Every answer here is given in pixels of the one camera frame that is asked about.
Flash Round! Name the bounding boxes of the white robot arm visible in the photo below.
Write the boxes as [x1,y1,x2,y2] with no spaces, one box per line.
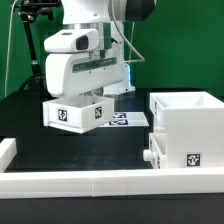
[44,0,157,98]

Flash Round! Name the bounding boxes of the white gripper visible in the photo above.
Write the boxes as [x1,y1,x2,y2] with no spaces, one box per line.
[45,53,125,98]

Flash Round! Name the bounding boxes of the white fiducial marker sheet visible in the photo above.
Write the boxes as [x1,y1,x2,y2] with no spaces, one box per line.
[105,112,149,127]

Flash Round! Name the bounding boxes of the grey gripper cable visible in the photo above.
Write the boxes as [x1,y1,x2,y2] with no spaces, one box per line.
[111,0,146,65]

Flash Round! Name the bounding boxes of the white drawer cabinet box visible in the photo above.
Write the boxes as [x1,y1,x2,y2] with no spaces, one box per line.
[150,92,224,169]

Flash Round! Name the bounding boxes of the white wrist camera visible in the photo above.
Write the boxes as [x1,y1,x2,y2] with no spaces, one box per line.
[44,29,99,53]

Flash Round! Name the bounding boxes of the black base cables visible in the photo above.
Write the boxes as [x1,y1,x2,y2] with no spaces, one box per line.
[18,73,47,92]

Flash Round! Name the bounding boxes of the white front drawer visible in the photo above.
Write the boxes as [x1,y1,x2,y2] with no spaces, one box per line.
[143,133,167,169]

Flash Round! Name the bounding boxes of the white table border fence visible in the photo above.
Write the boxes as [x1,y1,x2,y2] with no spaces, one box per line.
[0,138,224,199]

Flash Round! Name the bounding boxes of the white hanging cable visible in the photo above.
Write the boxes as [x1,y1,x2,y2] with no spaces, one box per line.
[3,0,20,98]

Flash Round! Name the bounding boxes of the white drawer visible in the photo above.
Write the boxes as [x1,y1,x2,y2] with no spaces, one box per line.
[43,95,114,134]
[143,133,167,169]

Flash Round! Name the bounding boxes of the black camera stand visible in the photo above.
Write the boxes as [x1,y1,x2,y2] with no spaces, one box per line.
[18,0,62,91]

